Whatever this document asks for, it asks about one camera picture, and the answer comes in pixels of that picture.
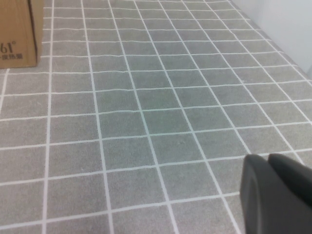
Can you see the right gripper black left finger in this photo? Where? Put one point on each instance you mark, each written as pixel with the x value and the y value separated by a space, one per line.
pixel 265 207

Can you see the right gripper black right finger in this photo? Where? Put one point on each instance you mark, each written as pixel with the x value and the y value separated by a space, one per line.
pixel 295 175

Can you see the brown cardboard shoe box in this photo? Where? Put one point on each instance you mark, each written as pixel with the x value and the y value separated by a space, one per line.
pixel 17 31

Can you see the gray white-grid tablecloth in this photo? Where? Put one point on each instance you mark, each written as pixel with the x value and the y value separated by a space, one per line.
pixel 156 122

